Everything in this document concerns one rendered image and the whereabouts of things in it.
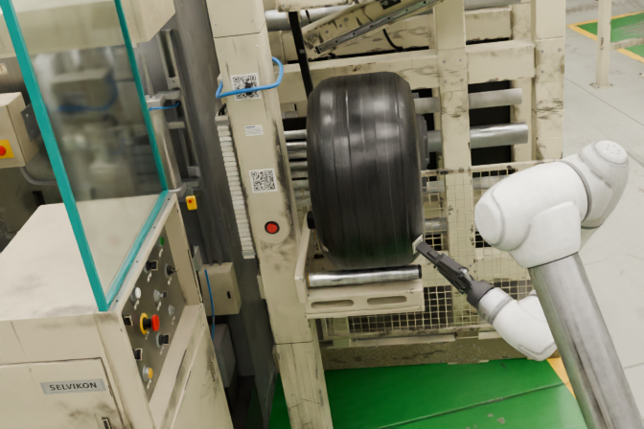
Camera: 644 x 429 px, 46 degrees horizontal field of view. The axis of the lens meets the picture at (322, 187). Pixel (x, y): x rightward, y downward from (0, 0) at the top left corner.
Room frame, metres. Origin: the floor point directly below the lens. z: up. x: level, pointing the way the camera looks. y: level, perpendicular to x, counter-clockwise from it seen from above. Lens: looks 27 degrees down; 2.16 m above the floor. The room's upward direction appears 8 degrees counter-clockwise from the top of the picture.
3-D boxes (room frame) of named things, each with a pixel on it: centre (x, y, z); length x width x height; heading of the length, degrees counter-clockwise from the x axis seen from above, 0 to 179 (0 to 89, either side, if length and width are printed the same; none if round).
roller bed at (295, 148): (2.44, 0.07, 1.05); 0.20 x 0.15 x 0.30; 83
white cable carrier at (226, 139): (2.03, 0.25, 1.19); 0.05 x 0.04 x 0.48; 173
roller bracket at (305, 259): (2.06, 0.08, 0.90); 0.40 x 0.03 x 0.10; 173
